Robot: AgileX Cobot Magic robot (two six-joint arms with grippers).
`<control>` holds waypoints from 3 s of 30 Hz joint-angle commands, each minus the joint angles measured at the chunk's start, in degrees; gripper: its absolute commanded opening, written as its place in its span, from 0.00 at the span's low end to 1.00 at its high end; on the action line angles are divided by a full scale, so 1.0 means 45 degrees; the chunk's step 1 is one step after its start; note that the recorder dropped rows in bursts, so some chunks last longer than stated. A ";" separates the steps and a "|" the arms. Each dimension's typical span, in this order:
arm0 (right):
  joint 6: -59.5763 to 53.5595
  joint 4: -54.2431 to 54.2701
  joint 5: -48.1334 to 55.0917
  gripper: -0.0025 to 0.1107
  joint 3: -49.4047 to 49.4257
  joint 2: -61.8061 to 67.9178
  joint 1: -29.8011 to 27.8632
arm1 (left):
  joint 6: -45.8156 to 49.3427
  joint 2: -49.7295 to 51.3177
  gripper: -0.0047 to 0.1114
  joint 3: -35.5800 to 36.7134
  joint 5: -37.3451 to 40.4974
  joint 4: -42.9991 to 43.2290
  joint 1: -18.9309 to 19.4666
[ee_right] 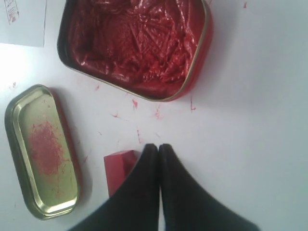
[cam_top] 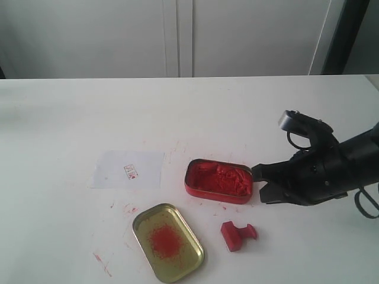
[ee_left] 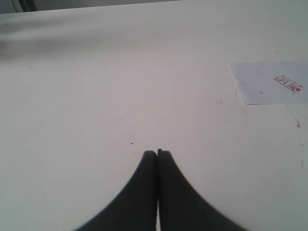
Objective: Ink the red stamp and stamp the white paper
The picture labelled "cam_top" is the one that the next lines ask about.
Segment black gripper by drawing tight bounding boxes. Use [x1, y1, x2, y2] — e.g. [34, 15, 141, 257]
[251, 148, 348, 206]

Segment red plastic stamp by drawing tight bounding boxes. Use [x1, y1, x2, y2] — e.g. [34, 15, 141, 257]
[220, 221, 258, 252]

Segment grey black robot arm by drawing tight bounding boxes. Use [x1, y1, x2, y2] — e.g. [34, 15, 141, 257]
[252, 125, 378, 206]

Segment red ink pad tin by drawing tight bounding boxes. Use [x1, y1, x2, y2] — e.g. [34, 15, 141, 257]
[184, 159, 253, 205]

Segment gold tin lid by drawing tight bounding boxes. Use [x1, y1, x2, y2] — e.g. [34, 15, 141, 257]
[132, 203, 204, 283]

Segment white paper sheet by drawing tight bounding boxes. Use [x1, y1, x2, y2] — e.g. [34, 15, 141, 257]
[91, 150, 165, 190]

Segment white cabinet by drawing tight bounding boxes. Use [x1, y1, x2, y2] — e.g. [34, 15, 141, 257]
[1, 1, 344, 79]

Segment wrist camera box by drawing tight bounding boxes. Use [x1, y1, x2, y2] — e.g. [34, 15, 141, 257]
[278, 110, 336, 151]

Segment black cable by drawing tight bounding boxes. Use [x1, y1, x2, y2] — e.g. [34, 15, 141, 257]
[285, 131, 379, 220]

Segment dark vertical post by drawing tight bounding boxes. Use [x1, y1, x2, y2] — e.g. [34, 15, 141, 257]
[321, 0, 370, 75]

